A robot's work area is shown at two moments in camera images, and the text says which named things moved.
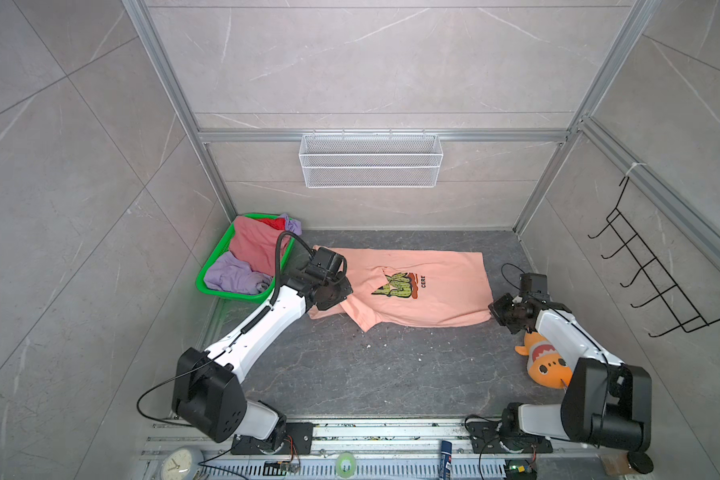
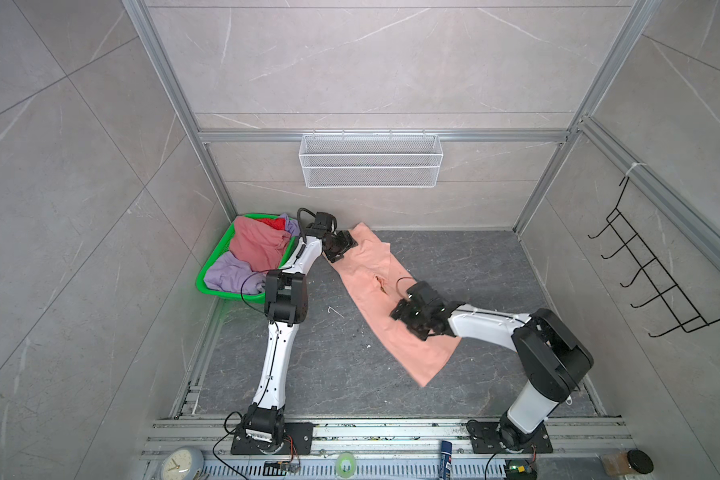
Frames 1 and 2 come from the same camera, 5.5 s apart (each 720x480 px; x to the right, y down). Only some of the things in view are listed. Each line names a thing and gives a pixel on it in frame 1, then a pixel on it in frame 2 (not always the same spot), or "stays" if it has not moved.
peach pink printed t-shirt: (394, 286) to (376, 283)
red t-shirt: (279, 223) stays
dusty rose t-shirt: (255, 242) stays
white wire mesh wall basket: (368, 161) stays
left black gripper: (346, 288) to (348, 242)
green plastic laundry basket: (288, 256) stays
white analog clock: (181, 463) stays
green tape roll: (339, 465) stays
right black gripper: (497, 308) to (402, 312)
